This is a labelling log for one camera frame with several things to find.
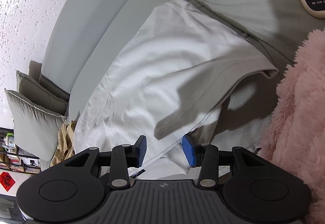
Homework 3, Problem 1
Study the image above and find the pink fluffy garment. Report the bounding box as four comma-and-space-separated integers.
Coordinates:
261, 29, 325, 223

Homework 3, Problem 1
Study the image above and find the red diamond paper decoration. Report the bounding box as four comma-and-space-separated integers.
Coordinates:
0, 172, 15, 192

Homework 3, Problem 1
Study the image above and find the grey piped cushion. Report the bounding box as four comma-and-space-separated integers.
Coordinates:
4, 60, 71, 164

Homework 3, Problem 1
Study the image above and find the cluttered bookshelf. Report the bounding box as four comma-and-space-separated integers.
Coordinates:
0, 128, 41, 174

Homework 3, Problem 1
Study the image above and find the grey sofa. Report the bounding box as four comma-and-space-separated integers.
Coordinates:
42, 0, 324, 164

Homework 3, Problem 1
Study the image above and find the beige crumpled garment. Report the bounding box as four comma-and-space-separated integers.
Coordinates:
50, 121, 77, 167

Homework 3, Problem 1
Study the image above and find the white printed t-shirt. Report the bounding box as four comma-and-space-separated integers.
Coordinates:
73, 0, 278, 180

